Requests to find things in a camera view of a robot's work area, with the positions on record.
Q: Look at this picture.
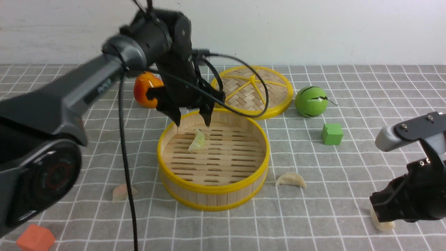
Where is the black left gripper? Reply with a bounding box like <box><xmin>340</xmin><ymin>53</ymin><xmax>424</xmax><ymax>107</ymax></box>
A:
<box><xmin>146</xmin><ymin>52</ymin><xmax>225</xmax><ymax>127</ymax></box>

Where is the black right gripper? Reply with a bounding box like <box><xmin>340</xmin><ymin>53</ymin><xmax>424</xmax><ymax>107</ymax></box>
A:
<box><xmin>370</xmin><ymin>159</ymin><xmax>446</xmax><ymax>223</ymax></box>

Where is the green dumpling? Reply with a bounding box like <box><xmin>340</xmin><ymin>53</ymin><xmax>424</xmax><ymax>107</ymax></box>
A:
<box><xmin>188</xmin><ymin>129</ymin><xmax>206</xmax><ymax>152</ymax></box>

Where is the white dumpling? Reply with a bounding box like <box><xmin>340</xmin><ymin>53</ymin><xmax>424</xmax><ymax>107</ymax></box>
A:
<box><xmin>275</xmin><ymin>173</ymin><xmax>307</xmax><ymax>189</ymax></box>
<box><xmin>370</xmin><ymin>206</ymin><xmax>395</xmax><ymax>232</ymax></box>

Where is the pink dumpling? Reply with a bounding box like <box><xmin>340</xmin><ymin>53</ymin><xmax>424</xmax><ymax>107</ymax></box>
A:
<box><xmin>112</xmin><ymin>184</ymin><xmax>129</xmax><ymax>203</ymax></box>

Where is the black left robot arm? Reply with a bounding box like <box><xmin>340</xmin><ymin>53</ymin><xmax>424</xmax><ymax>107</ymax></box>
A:
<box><xmin>0</xmin><ymin>9</ymin><xmax>213</xmax><ymax>237</ymax></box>

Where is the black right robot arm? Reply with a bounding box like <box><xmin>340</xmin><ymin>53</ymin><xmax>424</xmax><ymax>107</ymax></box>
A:
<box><xmin>370</xmin><ymin>134</ymin><xmax>446</xmax><ymax>222</ymax></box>

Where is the bamboo steamer tray yellow rim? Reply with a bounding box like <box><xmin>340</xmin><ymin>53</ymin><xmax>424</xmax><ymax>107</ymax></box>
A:
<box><xmin>157</xmin><ymin>109</ymin><xmax>270</xmax><ymax>211</ymax></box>

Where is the woven bamboo steamer lid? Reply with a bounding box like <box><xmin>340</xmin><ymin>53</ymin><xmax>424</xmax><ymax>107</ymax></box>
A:
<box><xmin>220</xmin><ymin>66</ymin><xmax>294</xmax><ymax>120</ymax></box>

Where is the grey checked tablecloth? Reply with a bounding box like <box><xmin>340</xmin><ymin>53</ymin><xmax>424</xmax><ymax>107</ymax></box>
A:
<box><xmin>1</xmin><ymin>65</ymin><xmax>446</xmax><ymax>251</ymax></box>

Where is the orange toy pear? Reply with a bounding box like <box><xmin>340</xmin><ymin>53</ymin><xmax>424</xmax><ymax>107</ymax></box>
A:
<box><xmin>133</xmin><ymin>71</ymin><xmax>164</xmax><ymax>109</ymax></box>

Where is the green cube block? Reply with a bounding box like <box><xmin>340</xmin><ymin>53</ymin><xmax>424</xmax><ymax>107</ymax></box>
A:
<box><xmin>322</xmin><ymin>123</ymin><xmax>344</xmax><ymax>146</ymax></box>

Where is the green toy watermelon ball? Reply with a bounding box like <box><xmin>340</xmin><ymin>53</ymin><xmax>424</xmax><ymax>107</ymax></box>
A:
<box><xmin>294</xmin><ymin>86</ymin><xmax>338</xmax><ymax>117</ymax></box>

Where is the orange cube block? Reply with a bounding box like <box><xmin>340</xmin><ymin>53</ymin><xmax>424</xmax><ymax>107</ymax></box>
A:
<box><xmin>16</xmin><ymin>224</ymin><xmax>56</xmax><ymax>251</ymax></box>

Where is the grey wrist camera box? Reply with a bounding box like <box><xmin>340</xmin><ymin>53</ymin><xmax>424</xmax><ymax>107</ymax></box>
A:
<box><xmin>375</xmin><ymin>112</ymin><xmax>446</xmax><ymax>154</ymax></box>

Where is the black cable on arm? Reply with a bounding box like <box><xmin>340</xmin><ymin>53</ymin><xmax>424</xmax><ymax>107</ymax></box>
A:
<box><xmin>118</xmin><ymin>51</ymin><xmax>269</xmax><ymax>251</ymax></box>

